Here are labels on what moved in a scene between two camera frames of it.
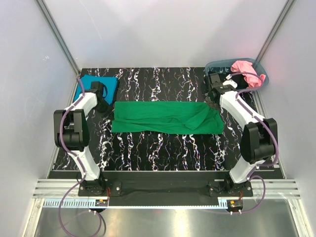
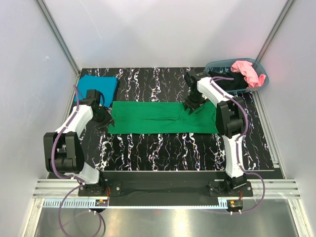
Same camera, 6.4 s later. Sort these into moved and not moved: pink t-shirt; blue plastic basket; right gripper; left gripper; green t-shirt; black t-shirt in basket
Moved: left gripper; right gripper
Not moved: blue plastic basket; green t-shirt; black t-shirt in basket; pink t-shirt
